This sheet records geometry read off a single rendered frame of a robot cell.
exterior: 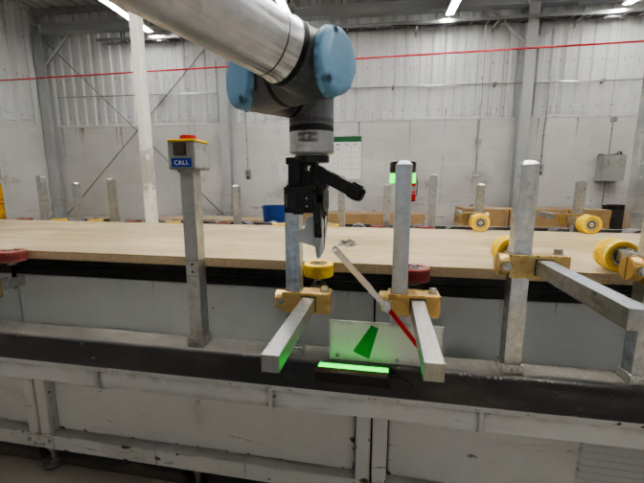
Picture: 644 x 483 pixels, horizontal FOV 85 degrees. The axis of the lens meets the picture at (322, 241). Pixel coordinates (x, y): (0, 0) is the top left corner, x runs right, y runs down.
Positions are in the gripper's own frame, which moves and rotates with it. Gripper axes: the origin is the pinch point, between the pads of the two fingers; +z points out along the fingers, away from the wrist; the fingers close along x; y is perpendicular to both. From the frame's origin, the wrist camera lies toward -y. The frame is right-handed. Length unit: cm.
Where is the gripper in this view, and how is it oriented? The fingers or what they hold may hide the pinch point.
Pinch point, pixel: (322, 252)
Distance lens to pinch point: 75.2
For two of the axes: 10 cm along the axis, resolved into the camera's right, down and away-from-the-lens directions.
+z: 0.0, 9.9, 1.7
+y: -9.8, -0.3, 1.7
